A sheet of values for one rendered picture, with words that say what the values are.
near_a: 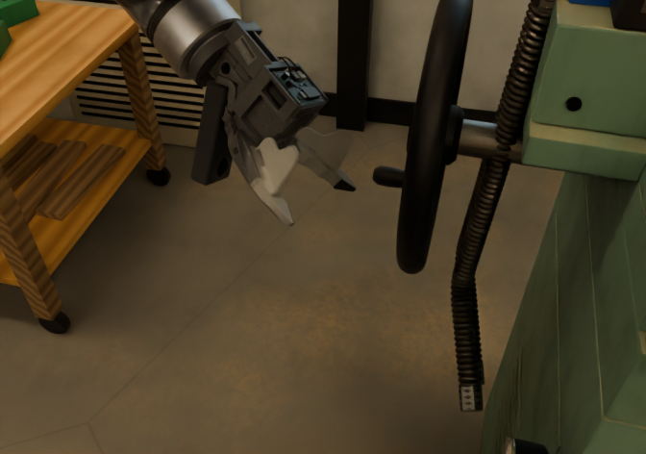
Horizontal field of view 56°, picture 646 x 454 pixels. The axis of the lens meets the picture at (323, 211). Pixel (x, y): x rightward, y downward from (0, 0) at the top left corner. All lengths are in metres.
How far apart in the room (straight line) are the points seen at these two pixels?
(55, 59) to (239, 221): 0.64
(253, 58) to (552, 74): 0.28
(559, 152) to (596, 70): 0.07
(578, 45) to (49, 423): 1.23
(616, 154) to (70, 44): 1.25
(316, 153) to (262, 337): 0.83
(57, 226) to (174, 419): 0.54
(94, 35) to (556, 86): 1.21
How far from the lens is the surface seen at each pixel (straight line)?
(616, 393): 0.53
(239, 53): 0.63
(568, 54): 0.52
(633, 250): 0.54
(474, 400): 0.70
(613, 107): 0.55
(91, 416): 1.42
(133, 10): 0.68
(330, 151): 0.67
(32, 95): 1.36
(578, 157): 0.55
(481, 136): 0.61
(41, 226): 1.58
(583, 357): 0.64
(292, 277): 1.56
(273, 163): 0.58
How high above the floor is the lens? 1.16
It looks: 42 degrees down
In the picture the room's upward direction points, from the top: straight up
